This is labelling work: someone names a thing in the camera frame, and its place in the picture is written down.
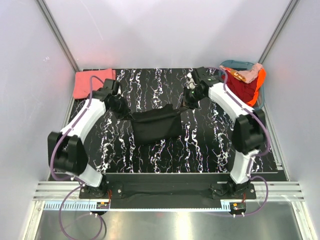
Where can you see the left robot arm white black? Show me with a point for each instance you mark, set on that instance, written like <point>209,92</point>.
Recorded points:
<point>67,157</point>

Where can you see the aluminium frame post right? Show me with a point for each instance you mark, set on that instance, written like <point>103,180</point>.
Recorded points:
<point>289,10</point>

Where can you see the aluminium frame post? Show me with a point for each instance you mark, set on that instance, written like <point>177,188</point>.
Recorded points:
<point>289,10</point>
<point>45,11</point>

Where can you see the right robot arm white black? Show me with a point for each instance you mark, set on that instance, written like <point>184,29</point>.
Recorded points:
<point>249,130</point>

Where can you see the dark red t shirt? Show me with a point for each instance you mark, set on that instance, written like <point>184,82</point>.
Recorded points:
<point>236,86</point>

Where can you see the folded pink t shirt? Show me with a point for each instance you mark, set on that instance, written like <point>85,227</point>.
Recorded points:
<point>82,81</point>

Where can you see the orange t shirt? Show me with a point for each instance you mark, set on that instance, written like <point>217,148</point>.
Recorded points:
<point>251,90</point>

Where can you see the teal plastic laundry basket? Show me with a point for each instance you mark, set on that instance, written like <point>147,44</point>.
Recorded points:
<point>240,66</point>

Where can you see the white slotted cable duct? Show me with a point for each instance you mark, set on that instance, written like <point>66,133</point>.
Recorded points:
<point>99,207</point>

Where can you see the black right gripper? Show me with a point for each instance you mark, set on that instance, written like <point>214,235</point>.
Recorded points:
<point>187,103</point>

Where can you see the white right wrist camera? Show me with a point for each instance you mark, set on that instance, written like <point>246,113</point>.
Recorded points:
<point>190,83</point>

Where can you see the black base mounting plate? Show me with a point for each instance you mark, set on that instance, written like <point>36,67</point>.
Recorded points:
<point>203,199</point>

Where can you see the black t shirt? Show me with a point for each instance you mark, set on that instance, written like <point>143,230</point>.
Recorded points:
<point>156,124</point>

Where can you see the aluminium rail front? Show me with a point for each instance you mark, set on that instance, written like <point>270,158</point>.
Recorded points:
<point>277,191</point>

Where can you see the aluminium frame post left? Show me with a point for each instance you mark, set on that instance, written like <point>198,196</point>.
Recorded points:
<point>45,11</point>

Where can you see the light pink t shirt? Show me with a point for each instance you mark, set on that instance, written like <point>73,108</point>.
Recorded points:
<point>246,76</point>

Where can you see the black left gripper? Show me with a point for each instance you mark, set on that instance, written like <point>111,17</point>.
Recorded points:
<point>126,110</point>

